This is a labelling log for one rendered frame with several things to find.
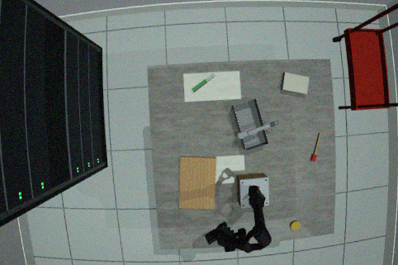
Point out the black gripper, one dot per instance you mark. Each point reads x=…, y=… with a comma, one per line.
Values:
x=241, y=233

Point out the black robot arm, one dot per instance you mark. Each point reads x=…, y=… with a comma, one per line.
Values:
x=259, y=231

